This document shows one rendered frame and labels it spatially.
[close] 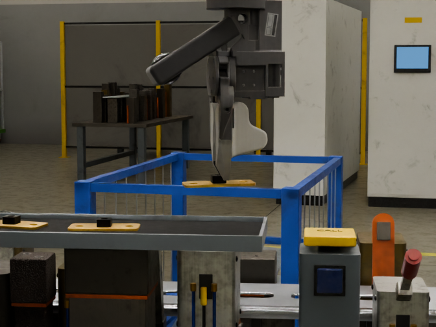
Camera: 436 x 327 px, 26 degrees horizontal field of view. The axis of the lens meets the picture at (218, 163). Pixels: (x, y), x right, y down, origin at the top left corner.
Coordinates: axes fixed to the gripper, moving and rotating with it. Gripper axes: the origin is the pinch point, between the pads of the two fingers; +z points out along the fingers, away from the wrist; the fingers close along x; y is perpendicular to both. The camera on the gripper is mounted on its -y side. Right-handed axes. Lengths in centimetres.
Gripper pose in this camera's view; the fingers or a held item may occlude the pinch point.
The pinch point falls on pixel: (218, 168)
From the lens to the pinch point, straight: 112.2
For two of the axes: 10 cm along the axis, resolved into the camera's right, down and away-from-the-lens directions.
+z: 0.0, 9.9, 1.0
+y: 9.9, -0.1, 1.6
